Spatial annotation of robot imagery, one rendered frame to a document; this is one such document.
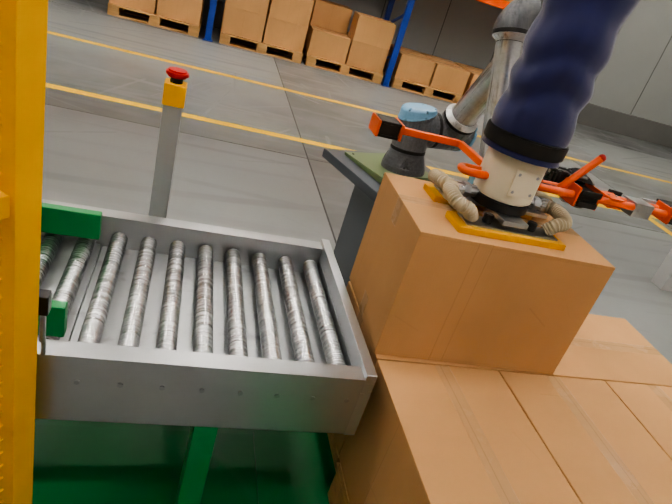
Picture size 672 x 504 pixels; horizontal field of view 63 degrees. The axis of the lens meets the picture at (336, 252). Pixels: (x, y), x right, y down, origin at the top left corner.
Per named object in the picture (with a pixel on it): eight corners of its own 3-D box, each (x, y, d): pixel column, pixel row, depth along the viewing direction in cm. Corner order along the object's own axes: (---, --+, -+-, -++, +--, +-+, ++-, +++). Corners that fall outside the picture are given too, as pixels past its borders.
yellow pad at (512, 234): (457, 233, 145) (464, 216, 142) (443, 215, 153) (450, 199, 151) (564, 251, 155) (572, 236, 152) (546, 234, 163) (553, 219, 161)
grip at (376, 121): (374, 136, 165) (379, 120, 163) (368, 127, 173) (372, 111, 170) (400, 142, 168) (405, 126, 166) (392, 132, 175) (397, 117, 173)
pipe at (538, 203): (459, 217, 145) (467, 197, 142) (428, 179, 166) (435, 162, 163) (566, 237, 155) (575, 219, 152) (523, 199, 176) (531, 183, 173)
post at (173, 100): (131, 335, 216) (164, 82, 170) (133, 324, 221) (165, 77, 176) (149, 337, 218) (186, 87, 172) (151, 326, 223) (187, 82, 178)
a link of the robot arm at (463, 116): (420, 127, 242) (532, -18, 180) (453, 131, 248) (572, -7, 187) (428, 155, 235) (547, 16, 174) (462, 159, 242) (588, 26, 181)
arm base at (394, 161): (371, 161, 236) (377, 139, 232) (402, 159, 248) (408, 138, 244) (402, 178, 224) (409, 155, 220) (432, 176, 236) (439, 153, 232)
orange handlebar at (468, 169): (425, 170, 146) (429, 157, 145) (393, 133, 172) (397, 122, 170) (689, 225, 174) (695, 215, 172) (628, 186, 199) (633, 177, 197)
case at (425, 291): (373, 354, 156) (420, 231, 138) (348, 277, 190) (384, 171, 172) (552, 375, 172) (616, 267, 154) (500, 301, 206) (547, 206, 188)
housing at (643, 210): (630, 217, 167) (638, 203, 165) (616, 207, 173) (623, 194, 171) (648, 220, 169) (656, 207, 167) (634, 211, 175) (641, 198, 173)
